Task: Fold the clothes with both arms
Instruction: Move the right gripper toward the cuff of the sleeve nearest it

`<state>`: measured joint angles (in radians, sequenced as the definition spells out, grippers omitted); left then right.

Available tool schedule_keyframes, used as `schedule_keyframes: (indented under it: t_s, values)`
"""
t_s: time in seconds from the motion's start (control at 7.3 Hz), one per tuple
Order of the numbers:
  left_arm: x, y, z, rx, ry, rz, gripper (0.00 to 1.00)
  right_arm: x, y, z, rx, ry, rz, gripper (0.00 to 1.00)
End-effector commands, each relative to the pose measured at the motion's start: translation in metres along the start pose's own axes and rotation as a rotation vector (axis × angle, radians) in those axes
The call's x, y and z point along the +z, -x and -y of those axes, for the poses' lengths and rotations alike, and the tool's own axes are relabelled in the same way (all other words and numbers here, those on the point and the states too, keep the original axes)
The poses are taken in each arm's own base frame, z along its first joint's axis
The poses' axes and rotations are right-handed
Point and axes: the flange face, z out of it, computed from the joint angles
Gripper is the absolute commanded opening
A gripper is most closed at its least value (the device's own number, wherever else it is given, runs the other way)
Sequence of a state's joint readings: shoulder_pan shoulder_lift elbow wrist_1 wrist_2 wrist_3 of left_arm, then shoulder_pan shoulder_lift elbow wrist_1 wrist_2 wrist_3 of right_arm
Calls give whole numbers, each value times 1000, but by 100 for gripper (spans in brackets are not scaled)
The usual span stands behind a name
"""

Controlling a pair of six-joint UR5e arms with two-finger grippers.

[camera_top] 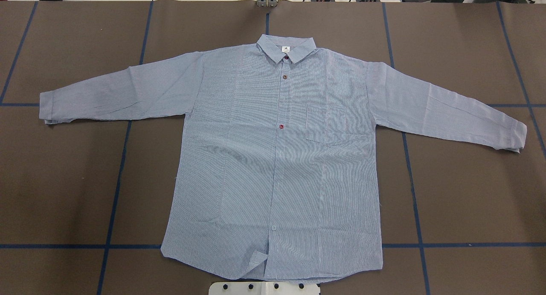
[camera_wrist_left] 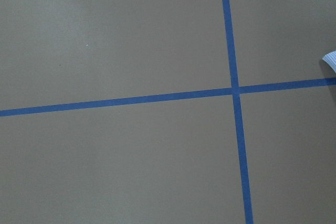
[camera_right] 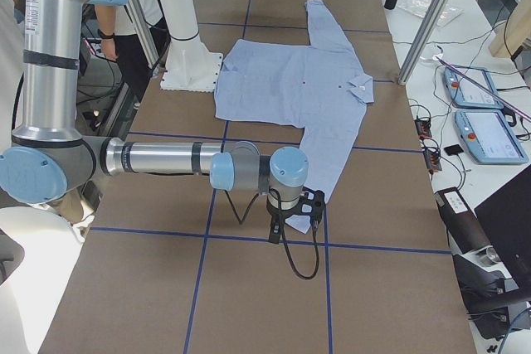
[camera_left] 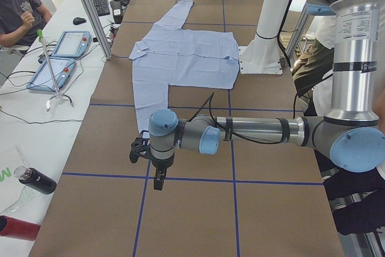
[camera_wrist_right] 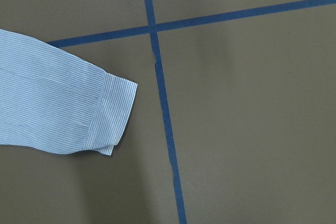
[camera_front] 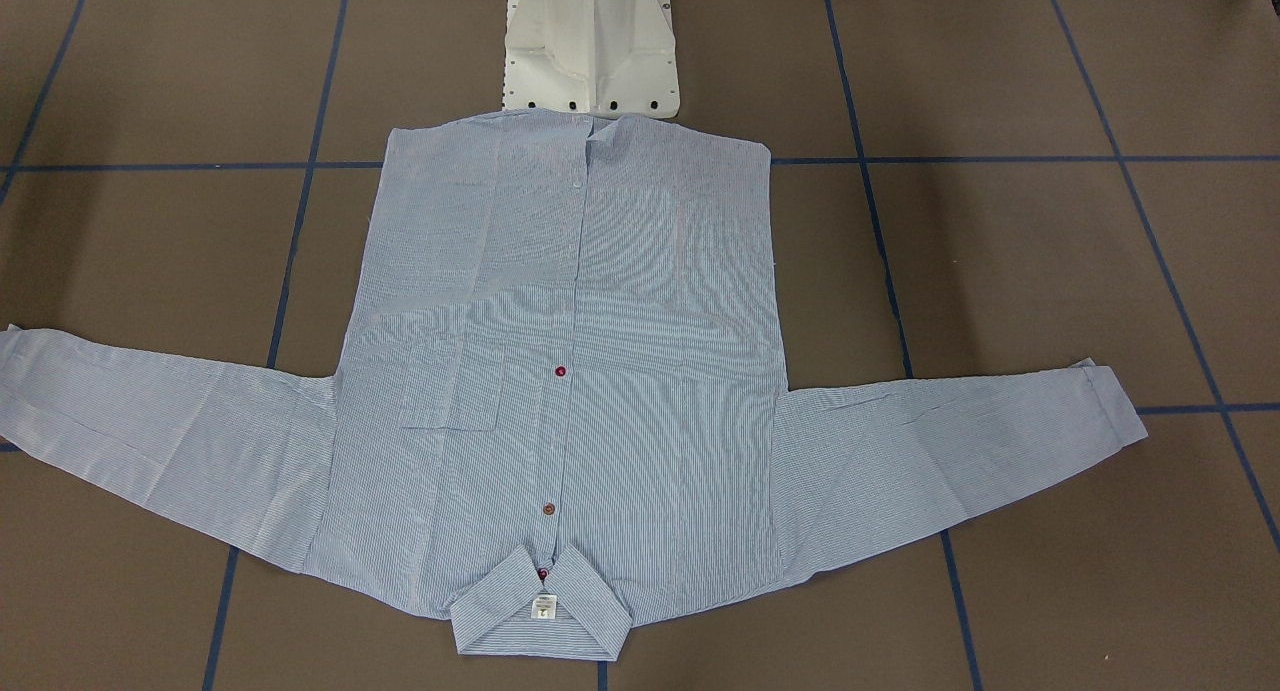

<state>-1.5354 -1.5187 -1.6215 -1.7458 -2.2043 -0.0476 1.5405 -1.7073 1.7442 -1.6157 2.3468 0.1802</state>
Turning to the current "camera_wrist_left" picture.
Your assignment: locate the light blue striped shirt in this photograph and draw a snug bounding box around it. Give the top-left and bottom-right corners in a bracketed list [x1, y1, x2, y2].
[322, 51, 336, 72]

